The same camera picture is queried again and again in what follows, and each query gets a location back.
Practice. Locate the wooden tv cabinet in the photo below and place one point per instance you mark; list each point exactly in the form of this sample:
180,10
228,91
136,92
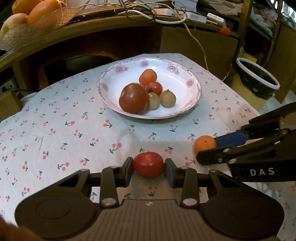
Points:
62,68

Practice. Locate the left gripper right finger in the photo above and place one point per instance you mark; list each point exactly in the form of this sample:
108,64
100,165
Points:
185,178

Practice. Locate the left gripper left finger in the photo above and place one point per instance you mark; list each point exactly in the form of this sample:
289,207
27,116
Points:
111,178

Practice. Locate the large dark red tomato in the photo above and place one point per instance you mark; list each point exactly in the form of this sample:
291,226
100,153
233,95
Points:
134,99

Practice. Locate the large orange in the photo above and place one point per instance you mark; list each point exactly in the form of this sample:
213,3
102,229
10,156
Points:
42,9
24,6

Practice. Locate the large orange front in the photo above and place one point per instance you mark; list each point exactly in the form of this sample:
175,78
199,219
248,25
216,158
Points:
42,9

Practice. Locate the yellow trash bin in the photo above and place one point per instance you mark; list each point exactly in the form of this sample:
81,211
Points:
252,82

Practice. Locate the glass fruit tray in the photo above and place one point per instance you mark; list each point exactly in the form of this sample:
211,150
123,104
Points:
23,33

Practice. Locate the orange tangerine front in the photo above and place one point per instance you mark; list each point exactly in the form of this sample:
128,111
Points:
147,77

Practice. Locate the brown kiwi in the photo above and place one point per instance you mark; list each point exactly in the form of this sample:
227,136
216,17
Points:
154,101
168,99

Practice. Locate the large orange top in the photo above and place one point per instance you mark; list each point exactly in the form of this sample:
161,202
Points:
24,6

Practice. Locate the white adapter box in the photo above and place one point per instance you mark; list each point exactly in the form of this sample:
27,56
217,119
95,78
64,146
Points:
218,20

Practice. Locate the small orange object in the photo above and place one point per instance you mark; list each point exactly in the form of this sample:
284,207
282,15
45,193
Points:
225,31

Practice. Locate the white power strip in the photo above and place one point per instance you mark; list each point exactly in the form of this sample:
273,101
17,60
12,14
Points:
188,15

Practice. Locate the orange tangerine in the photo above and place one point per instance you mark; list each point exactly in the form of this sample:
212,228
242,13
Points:
147,77
204,143

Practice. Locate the white floral plate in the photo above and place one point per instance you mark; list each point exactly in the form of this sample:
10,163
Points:
172,76

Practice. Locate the pale apple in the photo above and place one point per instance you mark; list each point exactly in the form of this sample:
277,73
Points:
12,21

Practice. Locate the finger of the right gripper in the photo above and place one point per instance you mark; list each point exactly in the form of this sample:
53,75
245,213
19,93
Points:
263,126
240,152

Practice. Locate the small red tomato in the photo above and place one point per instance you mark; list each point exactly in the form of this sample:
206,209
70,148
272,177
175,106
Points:
154,87

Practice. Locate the red tomato back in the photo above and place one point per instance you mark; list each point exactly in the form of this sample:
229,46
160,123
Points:
148,164

